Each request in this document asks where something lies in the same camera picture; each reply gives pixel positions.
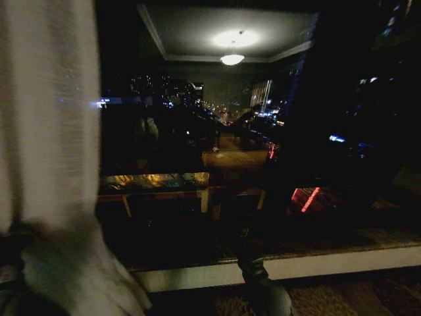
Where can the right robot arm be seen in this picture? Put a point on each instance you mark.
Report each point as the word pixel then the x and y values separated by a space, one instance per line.
pixel 271 298

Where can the large window pane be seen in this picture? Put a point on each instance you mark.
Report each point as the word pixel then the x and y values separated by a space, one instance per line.
pixel 210 131

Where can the white sheer curtain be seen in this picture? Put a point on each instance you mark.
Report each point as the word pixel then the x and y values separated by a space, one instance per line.
pixel 49 115

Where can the marble window sill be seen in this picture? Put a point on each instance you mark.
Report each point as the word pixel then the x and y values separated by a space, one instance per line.
pixel 329 260

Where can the round ceiling lamp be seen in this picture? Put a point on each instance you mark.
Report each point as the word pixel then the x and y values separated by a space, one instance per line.
pixel 232 59

